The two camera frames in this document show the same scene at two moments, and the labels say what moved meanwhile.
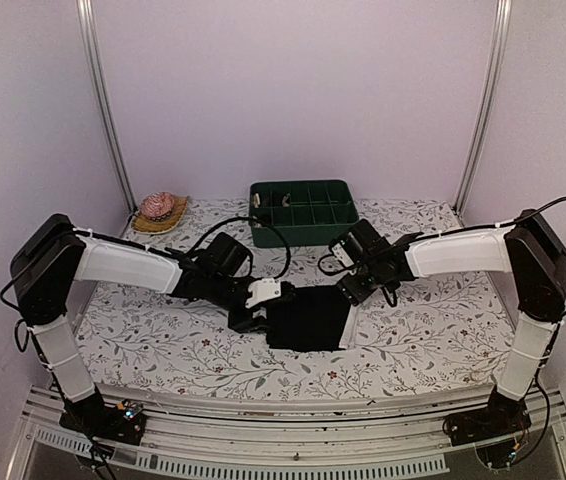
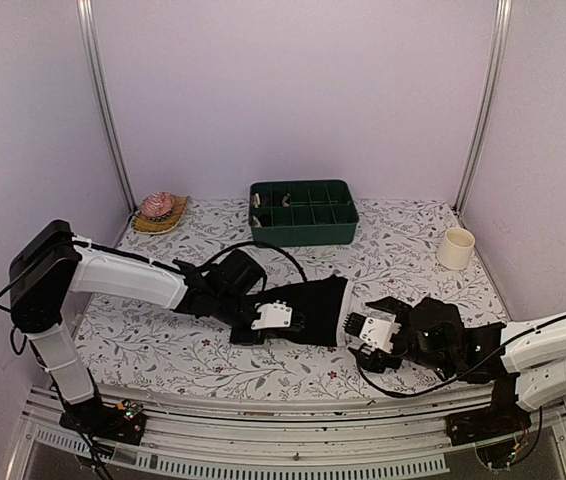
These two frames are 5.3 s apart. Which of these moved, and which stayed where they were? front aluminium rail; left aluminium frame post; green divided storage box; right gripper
Moved: right gripper
Stayed: green divided storage box; left aluminium frame post; front aluminium rail
